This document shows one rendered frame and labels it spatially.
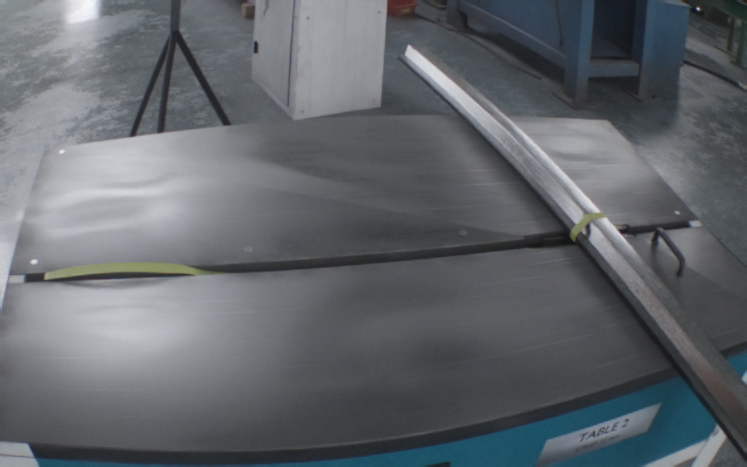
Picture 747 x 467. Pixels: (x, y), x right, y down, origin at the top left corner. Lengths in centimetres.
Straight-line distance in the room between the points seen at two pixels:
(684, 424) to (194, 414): 56
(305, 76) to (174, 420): 222
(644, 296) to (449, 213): 27
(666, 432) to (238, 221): 56
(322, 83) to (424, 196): 191
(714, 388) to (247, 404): 44
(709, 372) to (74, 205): 75
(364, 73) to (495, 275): 211
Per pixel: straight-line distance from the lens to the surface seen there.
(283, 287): 73
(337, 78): 279
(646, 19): 362
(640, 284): 78
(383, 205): 86
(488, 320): 71
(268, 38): 294
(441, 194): 89
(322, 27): 269
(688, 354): 72
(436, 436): 61
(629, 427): 76
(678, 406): 81
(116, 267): 75
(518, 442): 67
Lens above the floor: 117
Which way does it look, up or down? 32 degrees down
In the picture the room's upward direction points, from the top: 4 degrees clockwise
